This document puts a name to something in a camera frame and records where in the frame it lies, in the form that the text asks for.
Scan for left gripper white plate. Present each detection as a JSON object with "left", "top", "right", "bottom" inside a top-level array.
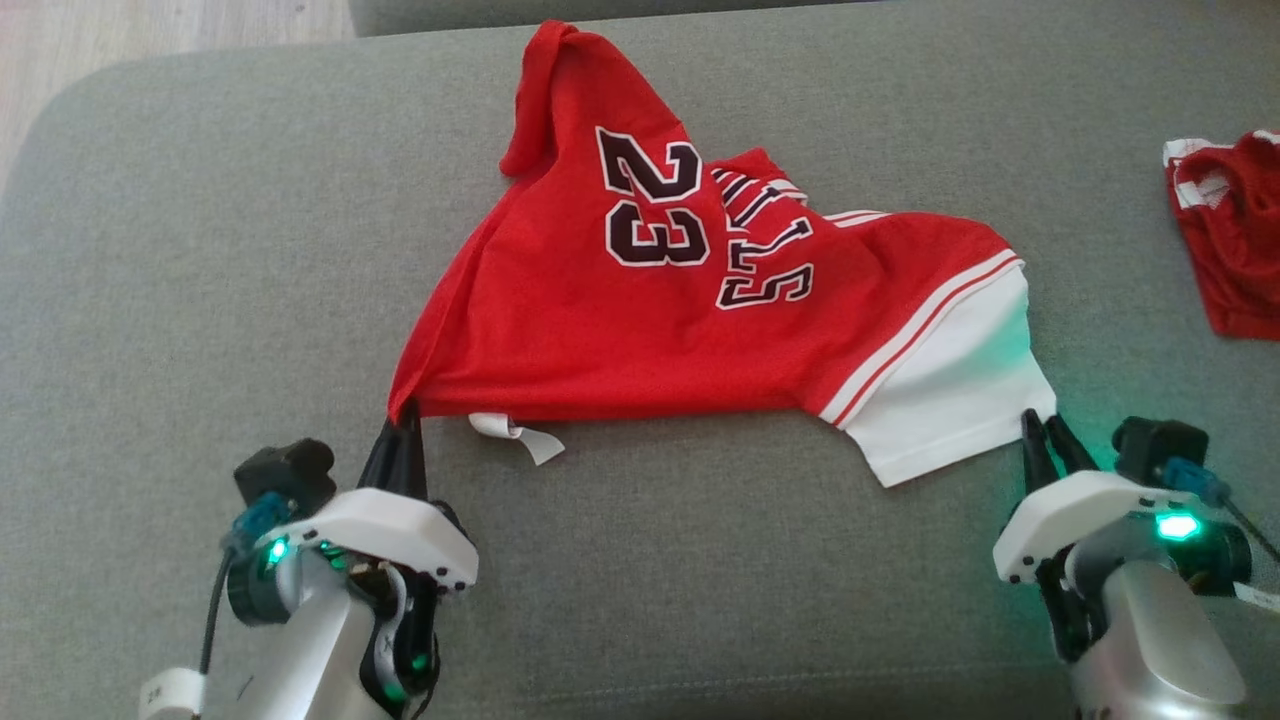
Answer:
[{"left": 226, "top": 402, "right": 479, "bottom": 628}]

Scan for blue cable connector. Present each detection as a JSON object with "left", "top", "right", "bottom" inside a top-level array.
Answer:
[
  {"left": 1160, "top": 457, "right": 1233, "bottom": 506},
  {"left": 228, "top": 490, "right": 291, "bottom": 551}
]

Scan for red basketball jersey number 23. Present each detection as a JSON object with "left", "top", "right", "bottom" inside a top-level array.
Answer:
[{"left": 387, "top": 20, "right": 1059, "bottom": 489}]

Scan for red shorts with white stripe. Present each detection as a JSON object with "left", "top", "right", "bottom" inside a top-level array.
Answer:
[{"left": 1163, "top": 130, "right": 1280, "bottom": 341}]

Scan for white left cable label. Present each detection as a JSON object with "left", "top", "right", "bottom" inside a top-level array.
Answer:
[{"left": 140, "top": 668, "right": 206, "bottom": 720}]

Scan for blue left cable connector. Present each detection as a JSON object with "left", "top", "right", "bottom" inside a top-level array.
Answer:
[{"left": 228, "top": 490, "right": 291, "bottom": 551}]

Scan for grey fabric sofa seat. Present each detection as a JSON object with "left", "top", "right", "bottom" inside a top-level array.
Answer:
[{"left": 0, "top": 0, "right": 1280, "bottom": 720}]

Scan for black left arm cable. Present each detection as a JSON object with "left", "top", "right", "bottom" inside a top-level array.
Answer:
[{"left": 198, "top": 550, "right": 238, "bottom": 676}]

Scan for blue right cable connector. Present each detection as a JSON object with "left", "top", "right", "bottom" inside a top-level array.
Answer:
[{"left": 1160, "top": 457, "right": 1233, "bottom": 506}]

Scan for grey sofa back cushion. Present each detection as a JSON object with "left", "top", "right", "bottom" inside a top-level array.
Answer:
[{"left": 347, "top": 0, "right": 881, "bottom": 39}]

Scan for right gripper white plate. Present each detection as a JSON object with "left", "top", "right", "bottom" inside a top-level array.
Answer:
[{"left": 992, "top": 408, "right": 1253, "bottom": 596}]

